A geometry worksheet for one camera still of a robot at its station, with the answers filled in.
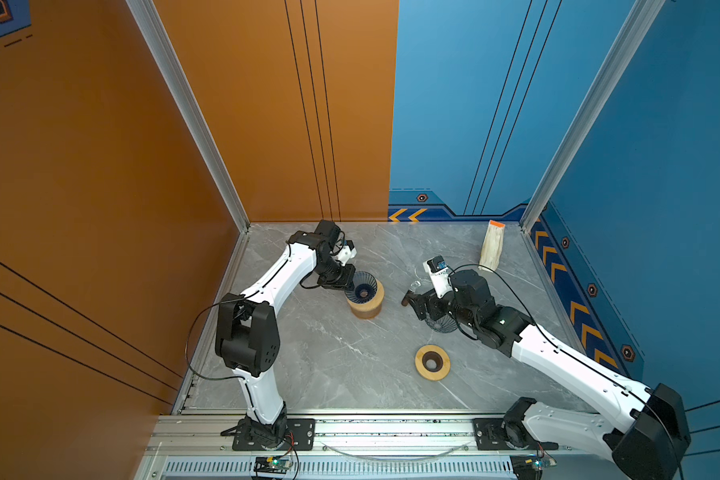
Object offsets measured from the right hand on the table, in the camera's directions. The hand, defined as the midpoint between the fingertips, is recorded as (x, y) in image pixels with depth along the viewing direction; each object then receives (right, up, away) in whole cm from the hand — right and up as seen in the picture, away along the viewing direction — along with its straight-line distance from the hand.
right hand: (420, 288), depth 78 cm
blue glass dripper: (-15, -1, +10) cm, 18 cm away
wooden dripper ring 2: (+5, -24, +3) cm, 25 cm away
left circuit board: (-37, -41, -7) cm, 56 cm away
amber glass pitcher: (-16, -4, +10) cm, 19 cm away
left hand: (-19, 0, +9) cm, 21 cm away
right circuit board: (+25, -42, -7) cm, 49 cm away
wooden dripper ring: (-13, -7, +9) cm, 17 cm away
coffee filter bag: (+30, +11, +25) cm, 41 cm away
